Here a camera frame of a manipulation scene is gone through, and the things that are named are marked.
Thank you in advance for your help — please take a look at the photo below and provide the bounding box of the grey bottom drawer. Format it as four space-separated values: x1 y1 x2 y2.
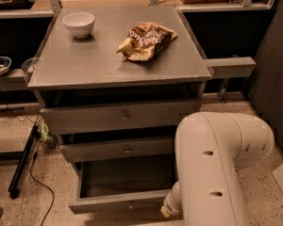
69 153 177 214

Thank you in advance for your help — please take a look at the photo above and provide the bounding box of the green packet in wire basket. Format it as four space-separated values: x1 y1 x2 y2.
39 120 55 148

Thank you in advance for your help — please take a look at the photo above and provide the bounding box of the grey drawer cabinet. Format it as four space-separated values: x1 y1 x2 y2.
26 5 213 174

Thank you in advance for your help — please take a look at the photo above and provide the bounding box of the grey middle drawer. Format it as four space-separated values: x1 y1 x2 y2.
60 135 175 163

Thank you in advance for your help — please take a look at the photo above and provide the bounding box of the grey side rail block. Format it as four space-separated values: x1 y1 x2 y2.
205 56 256 79

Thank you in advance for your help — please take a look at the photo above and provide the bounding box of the black metal floor bar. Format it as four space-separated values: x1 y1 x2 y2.
8 125 38 199

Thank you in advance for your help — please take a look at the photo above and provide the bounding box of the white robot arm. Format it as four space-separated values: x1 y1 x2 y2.
161 112 275 226

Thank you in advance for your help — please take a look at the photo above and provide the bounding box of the brown chip bag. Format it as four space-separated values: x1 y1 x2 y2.
117 22 177 61

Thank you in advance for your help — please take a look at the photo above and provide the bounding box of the white ceramic bowl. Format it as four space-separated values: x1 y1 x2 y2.
62 12 95 38

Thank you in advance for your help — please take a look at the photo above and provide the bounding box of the clear glass bowl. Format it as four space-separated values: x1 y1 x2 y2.
21 57 39 73

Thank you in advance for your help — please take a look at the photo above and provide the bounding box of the grey drawer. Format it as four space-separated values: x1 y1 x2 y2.
69 153 177 214
60 135 175 163
41 99 201 135

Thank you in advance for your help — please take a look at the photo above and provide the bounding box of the blue patterned bowl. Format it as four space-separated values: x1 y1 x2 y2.
0 56 11 76

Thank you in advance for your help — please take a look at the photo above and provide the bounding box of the black floor cable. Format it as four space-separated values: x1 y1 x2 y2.
0 78 56 226

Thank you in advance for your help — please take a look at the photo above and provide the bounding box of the grey top drawer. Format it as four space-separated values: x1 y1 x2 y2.
41 99 201 135

